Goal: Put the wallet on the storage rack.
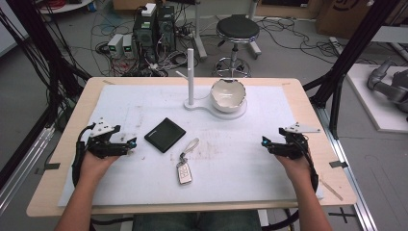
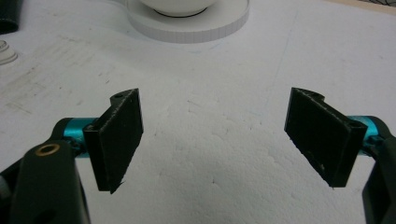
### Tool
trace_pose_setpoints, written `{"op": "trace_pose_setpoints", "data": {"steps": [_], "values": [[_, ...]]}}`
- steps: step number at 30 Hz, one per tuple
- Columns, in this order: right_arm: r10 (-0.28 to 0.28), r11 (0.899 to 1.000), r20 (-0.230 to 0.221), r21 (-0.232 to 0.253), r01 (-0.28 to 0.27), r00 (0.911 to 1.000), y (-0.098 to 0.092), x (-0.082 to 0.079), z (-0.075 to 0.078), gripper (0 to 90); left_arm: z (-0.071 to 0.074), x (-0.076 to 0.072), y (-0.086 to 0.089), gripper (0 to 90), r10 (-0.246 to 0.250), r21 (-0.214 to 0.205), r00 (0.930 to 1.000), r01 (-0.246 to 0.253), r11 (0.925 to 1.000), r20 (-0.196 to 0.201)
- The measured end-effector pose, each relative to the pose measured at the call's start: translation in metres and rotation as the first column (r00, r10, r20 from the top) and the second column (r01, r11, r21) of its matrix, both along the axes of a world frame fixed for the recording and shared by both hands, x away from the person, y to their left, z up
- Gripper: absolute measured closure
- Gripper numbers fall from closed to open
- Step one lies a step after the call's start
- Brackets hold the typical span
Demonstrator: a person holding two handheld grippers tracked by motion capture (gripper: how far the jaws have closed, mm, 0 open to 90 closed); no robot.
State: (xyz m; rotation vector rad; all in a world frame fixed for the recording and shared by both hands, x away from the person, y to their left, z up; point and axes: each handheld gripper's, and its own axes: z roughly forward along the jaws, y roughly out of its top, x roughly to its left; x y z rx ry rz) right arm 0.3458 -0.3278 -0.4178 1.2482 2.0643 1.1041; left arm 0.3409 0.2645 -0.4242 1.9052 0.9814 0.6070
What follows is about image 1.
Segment wooden table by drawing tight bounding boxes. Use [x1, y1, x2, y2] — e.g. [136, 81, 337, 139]
[26, 76, 358, 218]

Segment black computer tower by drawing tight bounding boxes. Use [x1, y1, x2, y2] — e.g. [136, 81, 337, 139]
[156, 5, 177, 52]
[132, 13, 159, 64]

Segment cardboard box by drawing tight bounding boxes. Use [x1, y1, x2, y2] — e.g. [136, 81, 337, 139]
[315, 0, 408, 40]

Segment person's left hand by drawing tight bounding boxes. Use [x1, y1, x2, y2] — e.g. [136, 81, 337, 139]
[79, 149, 120, 187]

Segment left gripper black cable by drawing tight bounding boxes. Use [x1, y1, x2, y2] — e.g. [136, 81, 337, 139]
[71, 122, 97, 189]

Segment silver key fob with strap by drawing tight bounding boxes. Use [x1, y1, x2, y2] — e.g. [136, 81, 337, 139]
[175, 137, 201, 187]

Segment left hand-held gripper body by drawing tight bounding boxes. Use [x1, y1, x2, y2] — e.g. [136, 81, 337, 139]
[85, 117, 122, 159]

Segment person's legs in jeans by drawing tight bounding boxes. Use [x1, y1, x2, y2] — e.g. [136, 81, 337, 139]
[132, 209, 263, 231]

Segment white box on computer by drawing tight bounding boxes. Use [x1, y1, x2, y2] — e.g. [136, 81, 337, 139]
[140, 2, 158, 17]

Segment small white power unit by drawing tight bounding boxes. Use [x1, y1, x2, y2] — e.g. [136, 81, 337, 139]
[121, 34, 135, 58]
[107, 33, 125, 58]

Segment black tape piece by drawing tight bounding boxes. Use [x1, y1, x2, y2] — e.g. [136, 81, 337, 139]
[328, 160, 349, 169]
[34, 162, 62, 176]

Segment person's right hand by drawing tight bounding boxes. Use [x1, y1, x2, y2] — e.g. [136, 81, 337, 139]
[274, 153, 314, 191]

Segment white stand with post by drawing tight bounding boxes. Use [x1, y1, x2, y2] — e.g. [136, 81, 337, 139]
[175, 47, 248, 121]

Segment black tape cross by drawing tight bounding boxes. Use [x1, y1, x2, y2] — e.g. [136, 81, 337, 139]
[328, 206, 357, 225]

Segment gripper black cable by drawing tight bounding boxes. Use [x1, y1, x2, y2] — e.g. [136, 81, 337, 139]
[297, 136, 320, 194]
[71, 122, 97, 189]

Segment white table mat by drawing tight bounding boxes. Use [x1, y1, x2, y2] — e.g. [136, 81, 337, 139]
[57, 84, 325, 208]

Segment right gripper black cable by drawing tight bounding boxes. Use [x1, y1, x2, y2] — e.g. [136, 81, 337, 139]
[297, 136, 320, 194]

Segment white eggshell-shaped bowl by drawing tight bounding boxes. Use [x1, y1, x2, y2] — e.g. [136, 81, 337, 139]
[209, 78, 247, 114]

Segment white floor board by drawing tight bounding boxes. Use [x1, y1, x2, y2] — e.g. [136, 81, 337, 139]
[345, 63, 408, 135]

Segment black round stool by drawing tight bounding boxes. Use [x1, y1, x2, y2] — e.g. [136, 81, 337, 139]
[213, 13, 262, 78]

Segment black square wallet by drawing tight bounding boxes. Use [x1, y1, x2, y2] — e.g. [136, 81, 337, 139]
[143, 116, 188, 154]

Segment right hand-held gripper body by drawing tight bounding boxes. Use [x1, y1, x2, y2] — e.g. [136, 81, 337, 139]
[277, 121, 321, 161]

